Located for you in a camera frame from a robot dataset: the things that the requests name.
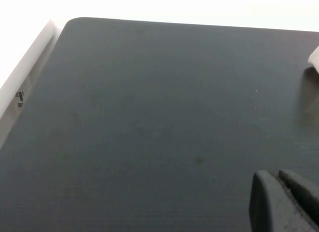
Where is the small grey metal bracket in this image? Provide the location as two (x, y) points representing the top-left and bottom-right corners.
(15, 90), (25, 108)

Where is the cream canvas pencil case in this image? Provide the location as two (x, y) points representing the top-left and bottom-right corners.
(308, 45), (319, 74)

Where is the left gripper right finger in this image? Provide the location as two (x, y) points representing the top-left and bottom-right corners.
(278, 169), (319, 232)

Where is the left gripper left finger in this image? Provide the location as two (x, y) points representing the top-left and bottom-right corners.
(248, 170), (314, 232)

